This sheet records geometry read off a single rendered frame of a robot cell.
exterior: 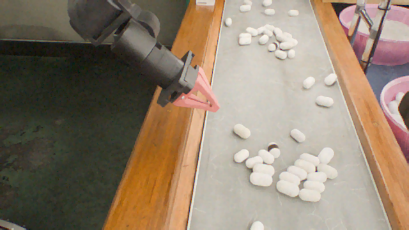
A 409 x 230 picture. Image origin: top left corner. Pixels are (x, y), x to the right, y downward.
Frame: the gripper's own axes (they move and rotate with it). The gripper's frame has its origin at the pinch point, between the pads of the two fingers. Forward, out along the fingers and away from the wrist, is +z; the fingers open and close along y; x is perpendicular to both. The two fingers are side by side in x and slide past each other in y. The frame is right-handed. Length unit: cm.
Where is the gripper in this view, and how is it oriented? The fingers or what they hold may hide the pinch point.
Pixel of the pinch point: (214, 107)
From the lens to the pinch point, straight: 60.9
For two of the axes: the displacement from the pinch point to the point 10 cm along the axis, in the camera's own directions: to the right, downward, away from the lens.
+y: 1.1, -6.1, 7.8
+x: -6.4, 5.6, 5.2
